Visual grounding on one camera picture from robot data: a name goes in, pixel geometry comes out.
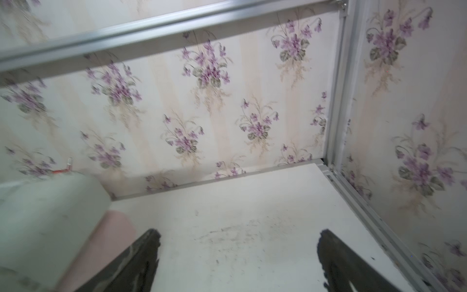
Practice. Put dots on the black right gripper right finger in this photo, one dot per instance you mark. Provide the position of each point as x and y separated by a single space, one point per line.
346 271

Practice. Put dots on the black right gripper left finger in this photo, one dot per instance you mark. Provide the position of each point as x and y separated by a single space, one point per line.
133 270

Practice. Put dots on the white drawer cabinet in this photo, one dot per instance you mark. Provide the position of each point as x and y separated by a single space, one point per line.
44 225

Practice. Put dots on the aluminium frame rail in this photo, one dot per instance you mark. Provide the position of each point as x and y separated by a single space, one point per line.
140 31

